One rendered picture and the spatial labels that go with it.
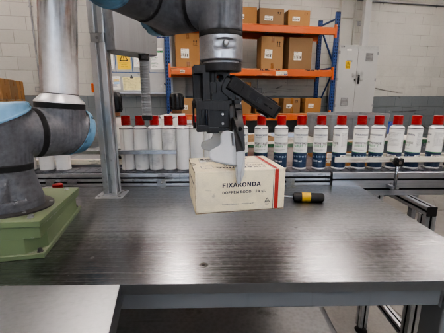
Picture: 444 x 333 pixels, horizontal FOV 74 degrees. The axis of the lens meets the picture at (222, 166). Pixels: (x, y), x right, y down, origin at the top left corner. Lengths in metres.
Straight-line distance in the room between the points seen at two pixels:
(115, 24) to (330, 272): 0.85
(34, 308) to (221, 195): 0.34
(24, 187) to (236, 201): 0.46
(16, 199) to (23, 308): 0.26
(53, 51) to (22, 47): 5.14
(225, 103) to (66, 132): 0.43
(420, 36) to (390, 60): 0.79
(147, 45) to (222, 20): 0.57
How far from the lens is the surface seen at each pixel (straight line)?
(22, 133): 0.76
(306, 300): 0.65
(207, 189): 0.50
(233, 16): 0.53
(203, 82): 0.53
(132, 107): 5.54
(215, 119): 0.52
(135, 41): 1.03
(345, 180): 1.20
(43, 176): 1.26
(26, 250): 0.73
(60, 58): 0.83
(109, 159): 1.02
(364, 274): 0.63
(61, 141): 0.80
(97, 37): 1.02
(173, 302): 0.63
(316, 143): 1.17
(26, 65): 5.93
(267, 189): 0.53
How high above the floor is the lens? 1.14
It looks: 13 degrees down
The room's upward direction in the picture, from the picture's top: straight up
